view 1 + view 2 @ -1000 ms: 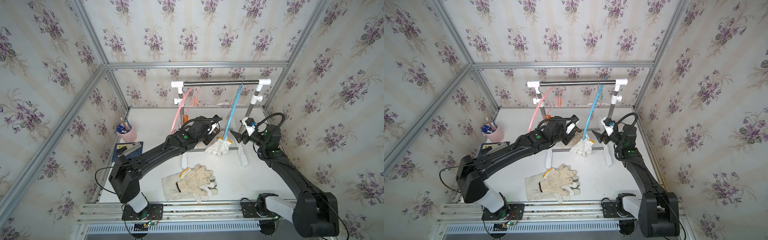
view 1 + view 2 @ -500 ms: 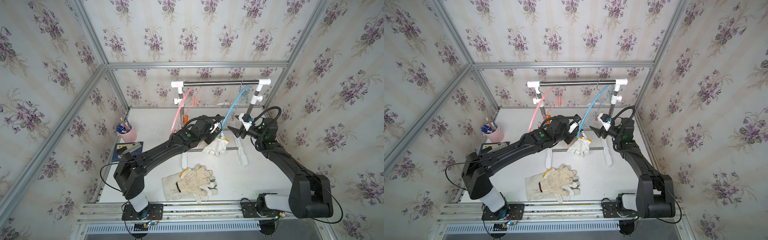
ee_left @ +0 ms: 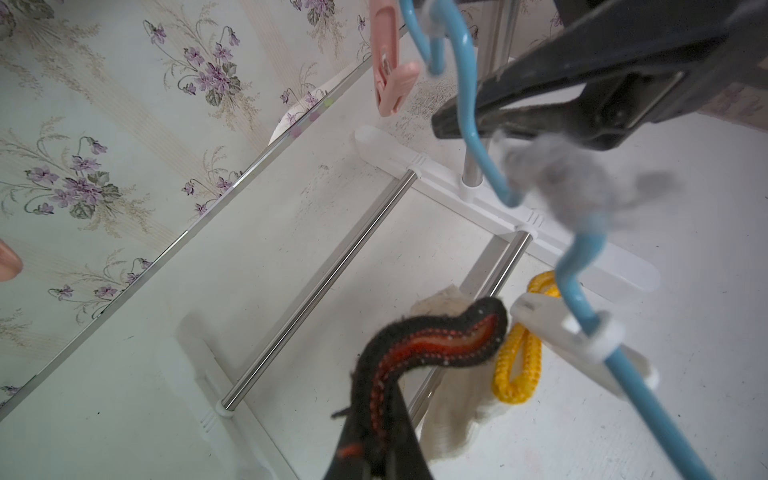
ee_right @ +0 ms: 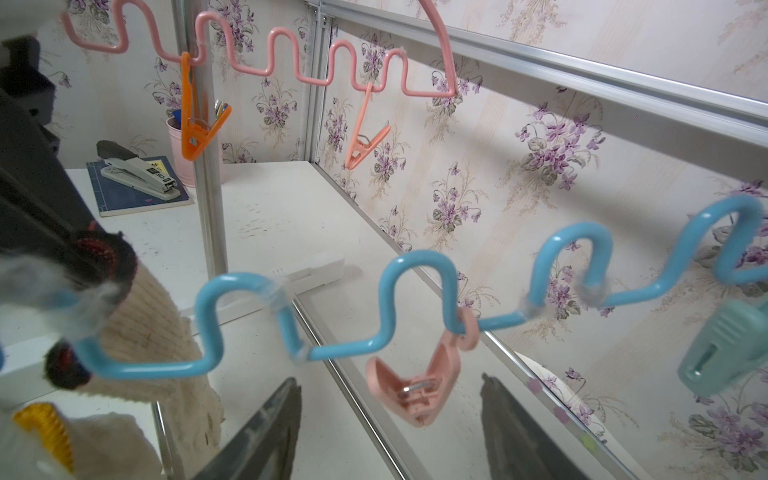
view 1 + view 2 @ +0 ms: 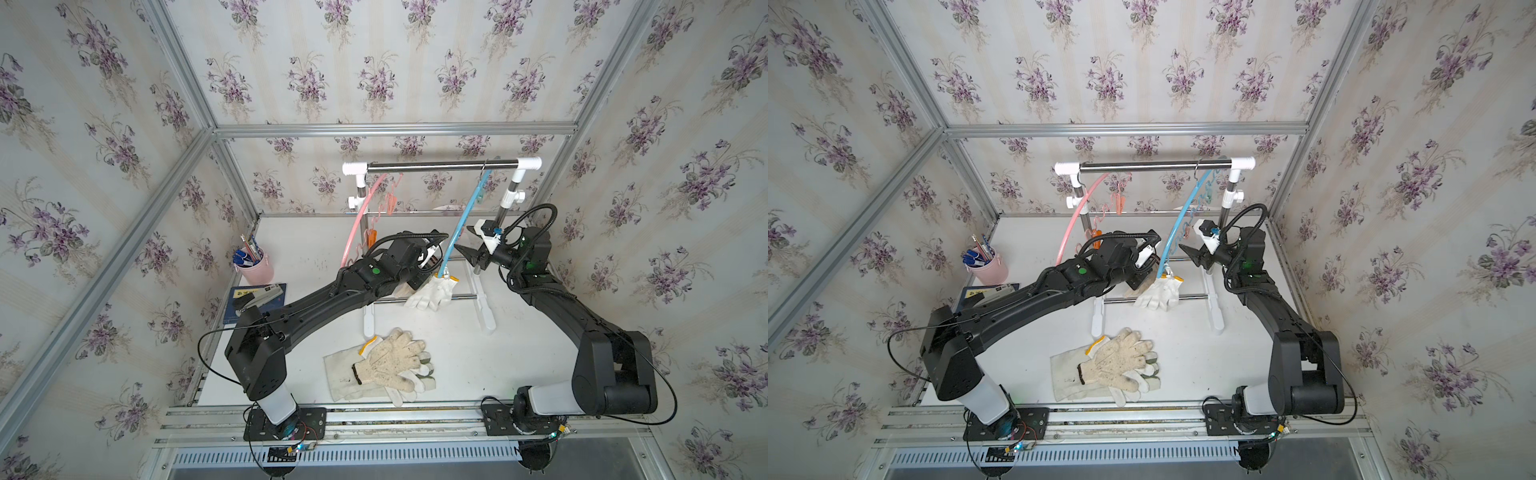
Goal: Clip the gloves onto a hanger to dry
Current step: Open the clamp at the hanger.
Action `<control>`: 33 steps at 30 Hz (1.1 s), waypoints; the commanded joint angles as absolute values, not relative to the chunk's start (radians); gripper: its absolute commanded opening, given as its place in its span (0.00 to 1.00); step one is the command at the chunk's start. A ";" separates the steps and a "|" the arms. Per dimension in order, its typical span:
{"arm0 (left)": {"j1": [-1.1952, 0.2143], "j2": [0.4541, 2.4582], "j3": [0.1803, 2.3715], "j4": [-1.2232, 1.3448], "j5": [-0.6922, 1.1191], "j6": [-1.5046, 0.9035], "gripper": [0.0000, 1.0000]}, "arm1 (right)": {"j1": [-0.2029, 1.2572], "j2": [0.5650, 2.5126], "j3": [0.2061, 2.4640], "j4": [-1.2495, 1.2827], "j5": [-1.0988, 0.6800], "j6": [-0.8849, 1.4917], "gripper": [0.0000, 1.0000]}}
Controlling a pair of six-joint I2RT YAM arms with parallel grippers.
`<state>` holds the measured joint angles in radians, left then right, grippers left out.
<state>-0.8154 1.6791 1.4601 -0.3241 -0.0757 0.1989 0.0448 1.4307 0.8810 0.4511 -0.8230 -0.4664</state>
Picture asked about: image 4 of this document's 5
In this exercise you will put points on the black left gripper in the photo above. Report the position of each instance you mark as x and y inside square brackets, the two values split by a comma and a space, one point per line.
[41, 210]

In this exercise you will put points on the white plastic clothespin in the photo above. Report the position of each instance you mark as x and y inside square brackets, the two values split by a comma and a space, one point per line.
[35, 283]

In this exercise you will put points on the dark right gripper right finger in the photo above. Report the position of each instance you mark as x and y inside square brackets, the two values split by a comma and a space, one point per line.
[517, 447]

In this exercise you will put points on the pink plastic clothespin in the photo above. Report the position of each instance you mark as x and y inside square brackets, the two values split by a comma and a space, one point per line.
[418, 400]

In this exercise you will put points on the pink wavy hanger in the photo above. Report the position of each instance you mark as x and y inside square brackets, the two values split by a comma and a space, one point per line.
[203, 19]

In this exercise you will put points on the mint green clothespin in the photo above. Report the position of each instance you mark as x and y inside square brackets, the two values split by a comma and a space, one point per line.
[732, 343]

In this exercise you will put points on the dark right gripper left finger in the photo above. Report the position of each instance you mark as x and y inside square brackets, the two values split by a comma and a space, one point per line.
[265, 447]

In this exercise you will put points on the grey white stapler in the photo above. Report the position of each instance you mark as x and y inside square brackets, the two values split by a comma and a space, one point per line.
[127, 169]

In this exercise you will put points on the white glove yellow cuff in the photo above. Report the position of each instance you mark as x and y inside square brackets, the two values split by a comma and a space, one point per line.
[40, 442]

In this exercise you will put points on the blue wavy hanger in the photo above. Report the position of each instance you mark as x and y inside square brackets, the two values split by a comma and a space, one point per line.
[592, 289]

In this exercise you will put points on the white steel drying rack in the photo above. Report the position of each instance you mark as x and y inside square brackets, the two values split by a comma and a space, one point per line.
[381, 433]

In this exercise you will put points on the pink metal pen bucket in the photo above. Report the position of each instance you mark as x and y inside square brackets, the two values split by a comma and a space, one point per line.
[183, 168]

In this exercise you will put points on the salmon plastic clothespin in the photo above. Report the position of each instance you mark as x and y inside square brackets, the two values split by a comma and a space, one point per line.
[361, 145]

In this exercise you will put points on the orange plastic clothespin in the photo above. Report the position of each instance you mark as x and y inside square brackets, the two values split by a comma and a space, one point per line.
[196, 135]

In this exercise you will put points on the beige glove black cuff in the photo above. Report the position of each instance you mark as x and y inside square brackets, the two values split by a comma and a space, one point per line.
[146, 327]

